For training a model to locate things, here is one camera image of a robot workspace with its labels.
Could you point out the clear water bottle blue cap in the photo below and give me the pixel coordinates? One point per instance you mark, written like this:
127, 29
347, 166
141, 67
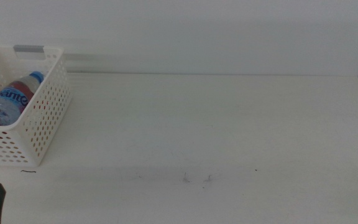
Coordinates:
8, 102

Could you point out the white perforated plastic basket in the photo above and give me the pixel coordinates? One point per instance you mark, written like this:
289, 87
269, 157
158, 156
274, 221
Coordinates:
50, 109

